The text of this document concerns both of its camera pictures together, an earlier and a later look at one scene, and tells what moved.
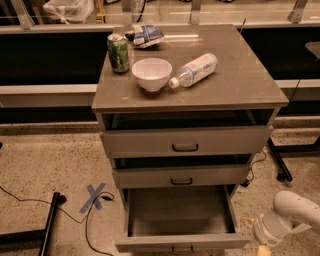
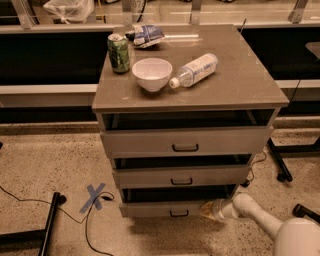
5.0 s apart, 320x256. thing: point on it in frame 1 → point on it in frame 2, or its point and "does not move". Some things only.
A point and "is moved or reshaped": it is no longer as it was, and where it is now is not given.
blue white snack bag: x=144 y=35 does not move
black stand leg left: x=35 y=239 does not move
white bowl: x=152 y=73 does not move
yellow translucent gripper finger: x=264 y=251 → x=207 y=210
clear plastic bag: x=69 y=12 does not move
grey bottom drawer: x=182 y=219 is moved or reshaped
